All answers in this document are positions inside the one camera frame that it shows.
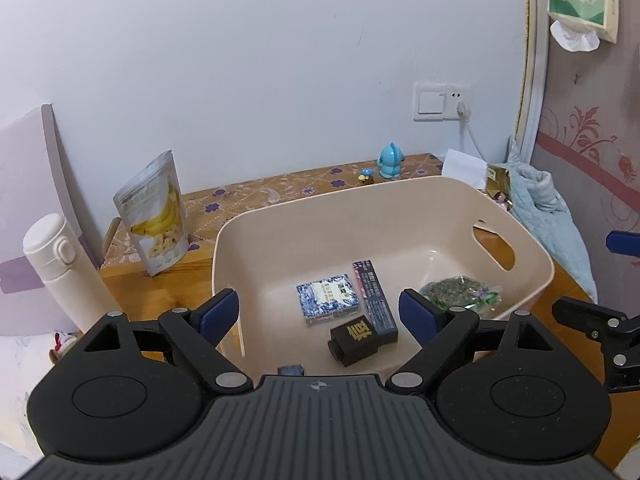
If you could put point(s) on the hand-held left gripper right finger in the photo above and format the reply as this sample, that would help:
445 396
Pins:
420 317

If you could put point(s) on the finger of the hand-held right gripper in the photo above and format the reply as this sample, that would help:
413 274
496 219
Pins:
625 245
595 320

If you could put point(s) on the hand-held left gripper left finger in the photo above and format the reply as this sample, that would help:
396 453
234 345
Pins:
217 315

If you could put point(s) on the clear bag of green bits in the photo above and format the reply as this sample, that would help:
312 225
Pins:
450 292

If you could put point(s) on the dark purple box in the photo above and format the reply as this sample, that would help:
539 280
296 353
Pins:
375 295

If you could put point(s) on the black small box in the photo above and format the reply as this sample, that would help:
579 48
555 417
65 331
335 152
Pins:
360 340

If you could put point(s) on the blue white patterned box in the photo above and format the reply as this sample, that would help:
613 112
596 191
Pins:
327 300

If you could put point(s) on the beige plastic storage bin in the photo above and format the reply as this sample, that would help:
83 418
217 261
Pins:
390 220

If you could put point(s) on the light blue quilted blanket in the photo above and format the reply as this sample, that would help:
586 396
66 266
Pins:
550 220

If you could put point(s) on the small blue box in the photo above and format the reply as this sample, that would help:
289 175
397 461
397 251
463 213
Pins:
291 370

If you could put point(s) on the banana chip pouch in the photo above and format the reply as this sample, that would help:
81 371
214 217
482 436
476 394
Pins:
155 220

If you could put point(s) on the floral pink headboard panel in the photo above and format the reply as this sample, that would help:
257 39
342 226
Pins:
595 135

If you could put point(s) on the gold snack packet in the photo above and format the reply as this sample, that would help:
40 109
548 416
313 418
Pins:
499 185

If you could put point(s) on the small mushroom figure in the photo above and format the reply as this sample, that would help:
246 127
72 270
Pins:
366 176

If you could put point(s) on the white paper sheet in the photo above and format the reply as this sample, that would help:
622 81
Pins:
462 170

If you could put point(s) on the small colourful toy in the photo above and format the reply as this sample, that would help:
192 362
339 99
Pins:
65 347

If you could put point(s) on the blue toy figure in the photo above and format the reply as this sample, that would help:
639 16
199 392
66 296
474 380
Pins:
390 160

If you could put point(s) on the white thermos bottle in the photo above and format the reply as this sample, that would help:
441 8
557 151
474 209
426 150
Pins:
60 270

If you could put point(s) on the white printed bedding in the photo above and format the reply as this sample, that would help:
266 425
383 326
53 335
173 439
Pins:
25 385

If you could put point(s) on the white wall switch socket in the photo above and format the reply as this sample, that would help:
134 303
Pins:
430 102

